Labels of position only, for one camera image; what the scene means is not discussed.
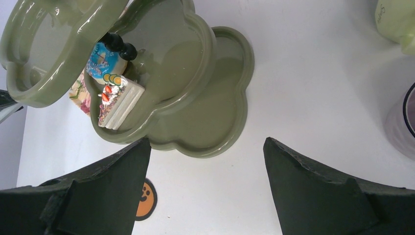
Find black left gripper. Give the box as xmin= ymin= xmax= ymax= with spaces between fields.
xmin=0 ymin=90 xmax=17 ymax=109

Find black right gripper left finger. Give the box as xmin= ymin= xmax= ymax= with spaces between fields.
xmin=0 ymin=138 xmax=151 ymax=235

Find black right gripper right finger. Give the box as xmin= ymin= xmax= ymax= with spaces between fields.
xmin=263 ymin=137 xmax=415 ymax=235

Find silver serving tongs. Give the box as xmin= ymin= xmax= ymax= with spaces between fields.
xmin=0 ymin=103 xmax=23 ymax=123

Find white layered cake slice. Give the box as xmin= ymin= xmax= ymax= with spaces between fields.
xmin=98 ymin=73 xmax=145 ymax=130

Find blue frosted donut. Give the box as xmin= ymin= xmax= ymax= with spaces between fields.
xmin=86 ymin=43 xmax=128 ymax=82

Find orange smiley coaster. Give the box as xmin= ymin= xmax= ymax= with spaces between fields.
xmin=135 ymin=178 xmax=158 ymax=221

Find black mug purple interior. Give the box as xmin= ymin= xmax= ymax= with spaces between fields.
xmin=384 ymin=84 xmax=415 ymax=160

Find green three-tier dessert stand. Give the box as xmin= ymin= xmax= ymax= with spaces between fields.
xmin=0 ymin=0 xmax=254 ymax=158

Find light green mug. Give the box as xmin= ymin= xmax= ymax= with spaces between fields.
xmin=375 ymin=0 xmax=415 ymax=55

